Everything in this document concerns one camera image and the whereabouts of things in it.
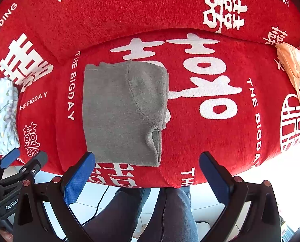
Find grey knit sweater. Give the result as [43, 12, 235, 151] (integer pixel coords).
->
[82, 61, 169, 167]

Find person's left hand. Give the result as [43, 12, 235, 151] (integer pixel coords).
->
[0, 229, 13, 242]

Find white floral pillow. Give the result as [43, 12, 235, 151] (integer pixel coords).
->
[0, 78, 20, 155]

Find person's legs dark trousers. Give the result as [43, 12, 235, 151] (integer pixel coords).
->
[82, 185, 200, 242]

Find orange cloth item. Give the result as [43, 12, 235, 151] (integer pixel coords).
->
[275, 43, 300, 104]

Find black cable on floor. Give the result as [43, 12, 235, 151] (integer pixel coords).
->
[62, 185, 110, 241]

